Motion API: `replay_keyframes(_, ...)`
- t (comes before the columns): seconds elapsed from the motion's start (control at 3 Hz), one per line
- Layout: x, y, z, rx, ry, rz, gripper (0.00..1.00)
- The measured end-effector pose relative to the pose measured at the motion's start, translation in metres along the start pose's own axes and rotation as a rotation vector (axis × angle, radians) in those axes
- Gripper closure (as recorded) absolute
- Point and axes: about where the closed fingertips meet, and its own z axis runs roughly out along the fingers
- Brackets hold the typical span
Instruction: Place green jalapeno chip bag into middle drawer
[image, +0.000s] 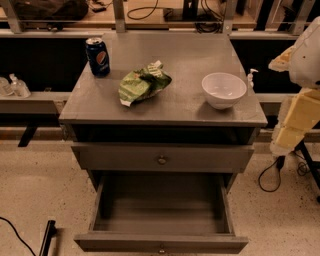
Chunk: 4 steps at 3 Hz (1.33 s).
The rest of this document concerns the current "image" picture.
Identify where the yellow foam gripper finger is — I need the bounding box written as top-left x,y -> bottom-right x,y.
270,88 -> 320,156
268,46 -> 294,72

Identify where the green jalapeno chip bag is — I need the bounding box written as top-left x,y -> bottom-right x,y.
118,61 -> 172,107

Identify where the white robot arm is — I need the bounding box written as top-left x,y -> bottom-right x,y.
268,17 -> 320,156

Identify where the grey drawer cabinet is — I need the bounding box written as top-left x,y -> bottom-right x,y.
59,31 -> 267,188

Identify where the grey open middle drawer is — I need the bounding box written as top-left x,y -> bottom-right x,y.
74,172 -> 248,254

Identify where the grey upper drawer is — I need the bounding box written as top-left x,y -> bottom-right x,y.
71,143 -> 254,173

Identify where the black bag on shelf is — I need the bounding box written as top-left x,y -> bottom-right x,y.
12,0 -> 89,21

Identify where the white pump bottle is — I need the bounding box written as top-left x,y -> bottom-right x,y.
247,68 -> 259,96

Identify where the white bowl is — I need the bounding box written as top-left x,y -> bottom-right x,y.
202,72 -> 247,110

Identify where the blue pepsi can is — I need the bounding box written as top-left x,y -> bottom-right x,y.
86,37 -> 110,77

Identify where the black stand base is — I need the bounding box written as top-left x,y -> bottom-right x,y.
39,220 -> 57,256

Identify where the black floor cable right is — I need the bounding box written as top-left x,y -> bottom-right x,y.
257,150 -> 311,193

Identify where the black floor cable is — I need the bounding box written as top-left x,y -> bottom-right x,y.
0,216 -> 37,256
257,150 -> 311,193

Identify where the black cable on shelf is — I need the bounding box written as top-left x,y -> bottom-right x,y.
126,0 -> 160,21

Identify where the black floor cable left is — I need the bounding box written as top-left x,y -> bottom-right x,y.
0,216 -> 37,256

